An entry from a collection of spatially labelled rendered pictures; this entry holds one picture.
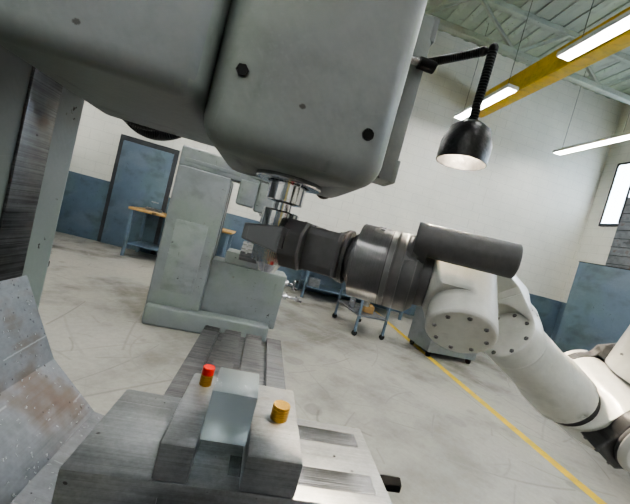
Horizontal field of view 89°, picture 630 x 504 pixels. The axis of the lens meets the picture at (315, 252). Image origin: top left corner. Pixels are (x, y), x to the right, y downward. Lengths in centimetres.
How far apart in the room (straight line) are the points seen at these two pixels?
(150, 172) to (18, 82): 671
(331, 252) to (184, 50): 23
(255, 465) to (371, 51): 43
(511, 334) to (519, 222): 870
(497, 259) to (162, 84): 34
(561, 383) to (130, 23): 54
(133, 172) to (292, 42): 709
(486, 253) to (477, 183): 812
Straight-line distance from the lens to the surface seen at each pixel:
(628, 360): 55
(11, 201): 63
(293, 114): 33
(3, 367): 64
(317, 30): 37
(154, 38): 35
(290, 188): 40
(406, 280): 34
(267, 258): 40
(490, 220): 863
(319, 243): 35
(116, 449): 45
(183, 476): 41
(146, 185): 729
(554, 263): 986
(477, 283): 35
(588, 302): 638
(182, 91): 34
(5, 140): 61
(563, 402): 48
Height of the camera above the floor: 125
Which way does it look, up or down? 3 degrees down
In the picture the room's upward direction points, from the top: 15 degrees clockwise
